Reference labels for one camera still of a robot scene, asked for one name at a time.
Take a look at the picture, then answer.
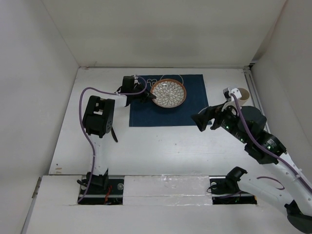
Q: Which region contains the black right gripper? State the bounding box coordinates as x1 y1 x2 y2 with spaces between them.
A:
191 99 249 143

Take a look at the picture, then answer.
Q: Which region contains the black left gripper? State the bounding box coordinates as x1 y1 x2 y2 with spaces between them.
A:
130 82 156 103

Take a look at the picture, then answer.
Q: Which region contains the floral plate with orange rim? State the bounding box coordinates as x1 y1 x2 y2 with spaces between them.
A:
150 79 187 109

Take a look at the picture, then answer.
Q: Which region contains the beige paper cup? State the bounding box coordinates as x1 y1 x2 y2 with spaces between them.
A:
238 88 250 106

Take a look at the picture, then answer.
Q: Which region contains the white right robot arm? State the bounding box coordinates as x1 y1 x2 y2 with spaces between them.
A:
191 104 312 234

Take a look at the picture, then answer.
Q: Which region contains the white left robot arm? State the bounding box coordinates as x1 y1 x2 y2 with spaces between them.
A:
78 75 156 196

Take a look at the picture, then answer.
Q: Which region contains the black table knife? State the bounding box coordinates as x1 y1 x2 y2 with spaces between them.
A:
111 128 118 143

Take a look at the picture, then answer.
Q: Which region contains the white foam block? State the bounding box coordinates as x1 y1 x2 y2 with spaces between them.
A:
123 175 212 206

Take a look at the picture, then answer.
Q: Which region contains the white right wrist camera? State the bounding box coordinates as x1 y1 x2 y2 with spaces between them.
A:
223 87 242 102

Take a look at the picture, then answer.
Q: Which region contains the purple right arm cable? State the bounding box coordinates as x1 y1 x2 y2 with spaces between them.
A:
223 94 312 198

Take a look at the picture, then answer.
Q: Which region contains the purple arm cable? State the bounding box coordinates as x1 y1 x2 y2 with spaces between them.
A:
78 75 148 203
223 94 312 198

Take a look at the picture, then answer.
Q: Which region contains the aluminium rail right side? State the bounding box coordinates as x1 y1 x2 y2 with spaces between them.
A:
242 63 285 174

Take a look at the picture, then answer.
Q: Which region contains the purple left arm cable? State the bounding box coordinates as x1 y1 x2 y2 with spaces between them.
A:
78 75 148 203

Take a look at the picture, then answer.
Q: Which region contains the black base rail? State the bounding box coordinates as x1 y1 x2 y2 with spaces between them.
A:
78 175 257 206

